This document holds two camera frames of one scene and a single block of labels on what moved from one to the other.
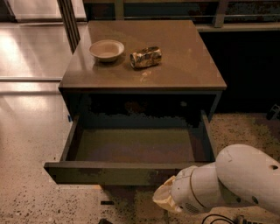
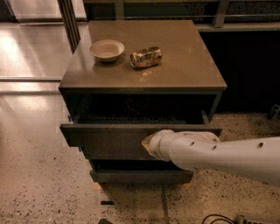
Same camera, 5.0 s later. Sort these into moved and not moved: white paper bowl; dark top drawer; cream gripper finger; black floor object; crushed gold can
Moved: dark top drawer; cream gripper finger
Not moved: white paper bowl; crushed gold can; black floor object
